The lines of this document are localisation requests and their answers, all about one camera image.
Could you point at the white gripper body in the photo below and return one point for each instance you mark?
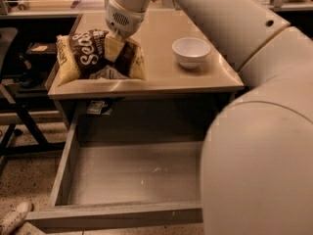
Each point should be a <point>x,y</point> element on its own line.
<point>123,21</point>

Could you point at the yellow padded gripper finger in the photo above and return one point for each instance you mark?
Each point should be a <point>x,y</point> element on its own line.
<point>113,47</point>

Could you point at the brown sea salt chip bag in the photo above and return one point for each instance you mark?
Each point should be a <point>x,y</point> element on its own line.
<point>82,56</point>

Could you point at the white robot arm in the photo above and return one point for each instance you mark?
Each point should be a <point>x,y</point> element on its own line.
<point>257,157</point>

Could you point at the beige top counter cabinet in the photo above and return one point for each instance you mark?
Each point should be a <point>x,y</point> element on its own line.
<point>158,31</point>

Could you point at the open grey wooden drawer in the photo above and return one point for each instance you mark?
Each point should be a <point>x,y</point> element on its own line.
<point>138,166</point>

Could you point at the white ceramic bowl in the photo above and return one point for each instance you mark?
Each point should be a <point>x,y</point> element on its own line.
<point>190,52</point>

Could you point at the dark box on left shelf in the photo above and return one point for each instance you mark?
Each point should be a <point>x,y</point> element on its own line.
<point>38,48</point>

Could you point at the white shoe at corner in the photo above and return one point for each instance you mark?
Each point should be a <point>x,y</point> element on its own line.
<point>15,218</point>

